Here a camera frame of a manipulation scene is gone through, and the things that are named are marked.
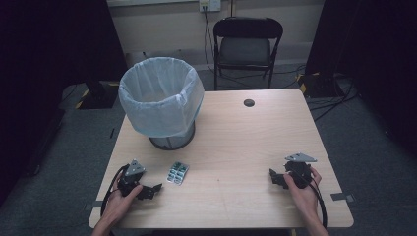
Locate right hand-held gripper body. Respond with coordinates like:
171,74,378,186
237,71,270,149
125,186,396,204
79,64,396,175
283,152,319,190

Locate black curtain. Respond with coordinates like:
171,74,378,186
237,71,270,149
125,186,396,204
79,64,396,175
0,0,128,201
304,0,417,160

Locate grey tape strip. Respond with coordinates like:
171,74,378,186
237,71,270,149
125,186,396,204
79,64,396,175
84,200,104,211
329,192,356,204

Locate black floor cables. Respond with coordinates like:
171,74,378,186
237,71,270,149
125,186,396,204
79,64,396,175
306,77,359,123

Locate green pill blister pack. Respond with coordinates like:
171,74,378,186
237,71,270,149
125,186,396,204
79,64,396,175
165,160,191,187

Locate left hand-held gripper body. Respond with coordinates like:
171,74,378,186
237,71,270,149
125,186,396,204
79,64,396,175
117,159,148,198

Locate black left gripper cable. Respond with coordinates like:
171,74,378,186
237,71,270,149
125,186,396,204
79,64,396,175
99,163,130,218

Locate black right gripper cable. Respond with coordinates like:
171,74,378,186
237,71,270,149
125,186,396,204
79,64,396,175
308,178,328,229

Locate person's right hand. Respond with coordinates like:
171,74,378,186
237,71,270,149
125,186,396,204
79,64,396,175
283,166,323,223

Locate black power cable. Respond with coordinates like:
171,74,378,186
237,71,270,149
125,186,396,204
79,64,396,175
202,5,250,89

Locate black stand base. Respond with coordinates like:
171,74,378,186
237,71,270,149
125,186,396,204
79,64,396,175
77,79,120,111
298,72,346,99

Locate person's left hand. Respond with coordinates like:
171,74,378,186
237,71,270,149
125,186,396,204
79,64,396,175
100,184,145,228

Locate pale blue bin bag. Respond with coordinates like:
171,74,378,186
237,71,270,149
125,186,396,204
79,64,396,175
117,56,206,139

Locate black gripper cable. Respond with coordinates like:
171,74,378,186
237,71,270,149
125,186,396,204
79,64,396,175
99,163,130,218
308,178,328,229

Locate black mesh trash bin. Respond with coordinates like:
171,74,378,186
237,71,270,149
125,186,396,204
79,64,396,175
149,120,197,151

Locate white wall socket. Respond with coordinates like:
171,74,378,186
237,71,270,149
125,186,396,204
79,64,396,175
198,0,222,14

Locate black folding chair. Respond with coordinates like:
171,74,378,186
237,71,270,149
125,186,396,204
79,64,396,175
212,16,284,91

